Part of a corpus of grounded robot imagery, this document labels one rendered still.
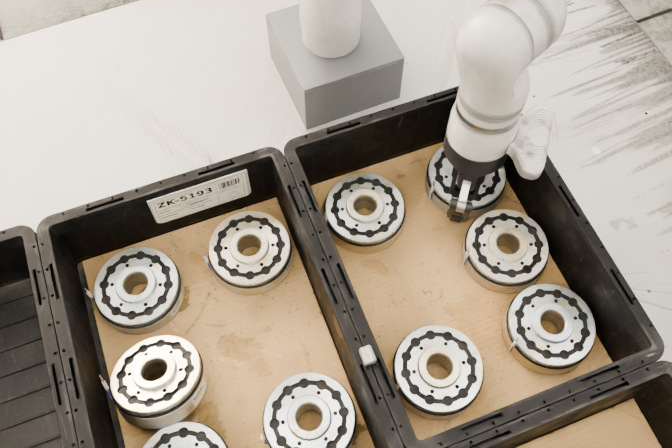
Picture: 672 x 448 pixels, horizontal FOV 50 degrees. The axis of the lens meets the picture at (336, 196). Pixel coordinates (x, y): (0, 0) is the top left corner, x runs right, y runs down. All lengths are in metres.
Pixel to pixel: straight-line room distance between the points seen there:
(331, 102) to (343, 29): 0.12
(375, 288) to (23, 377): 0.43
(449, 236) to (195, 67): 0.56
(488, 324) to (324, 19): 0.49
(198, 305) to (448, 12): 0.72
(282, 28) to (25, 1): 1.46
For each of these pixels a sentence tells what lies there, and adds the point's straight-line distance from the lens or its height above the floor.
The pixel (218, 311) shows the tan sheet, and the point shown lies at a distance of 0.91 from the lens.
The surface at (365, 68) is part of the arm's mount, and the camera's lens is 1.12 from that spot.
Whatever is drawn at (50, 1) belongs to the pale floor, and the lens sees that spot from 2.50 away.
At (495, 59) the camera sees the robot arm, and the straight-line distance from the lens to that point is 0.66.
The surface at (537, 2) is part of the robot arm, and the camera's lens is 0.69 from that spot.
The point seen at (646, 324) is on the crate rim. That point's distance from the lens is 0.85.
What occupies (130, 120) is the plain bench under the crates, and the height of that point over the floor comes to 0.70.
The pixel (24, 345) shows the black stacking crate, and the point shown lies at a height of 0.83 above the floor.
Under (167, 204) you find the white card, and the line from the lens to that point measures 0.91.
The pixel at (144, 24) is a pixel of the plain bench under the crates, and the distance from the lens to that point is 1.36.
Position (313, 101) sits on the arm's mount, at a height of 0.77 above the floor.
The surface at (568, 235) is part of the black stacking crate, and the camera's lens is 0.91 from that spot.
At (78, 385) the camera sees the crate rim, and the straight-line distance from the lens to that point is 0.81.
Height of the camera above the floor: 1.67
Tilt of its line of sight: 61 degrees down
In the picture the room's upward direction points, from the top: straight up
